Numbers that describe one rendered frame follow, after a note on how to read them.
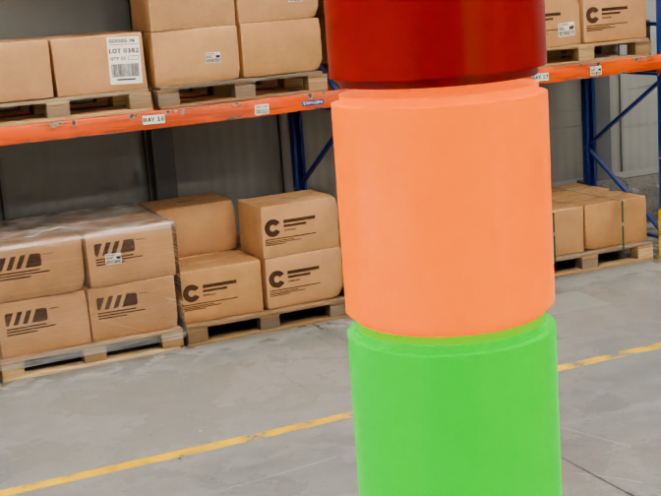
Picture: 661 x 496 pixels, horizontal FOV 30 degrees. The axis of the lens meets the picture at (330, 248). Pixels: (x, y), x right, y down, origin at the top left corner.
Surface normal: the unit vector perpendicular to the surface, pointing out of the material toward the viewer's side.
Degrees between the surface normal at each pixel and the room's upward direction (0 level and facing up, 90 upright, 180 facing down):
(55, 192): 90
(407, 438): 90
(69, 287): 90
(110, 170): 90
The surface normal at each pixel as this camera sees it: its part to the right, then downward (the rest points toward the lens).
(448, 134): 0.01, 0.21
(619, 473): -0.07, -0.98
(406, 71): -0.25, 0.22
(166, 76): 0.39, 0.22
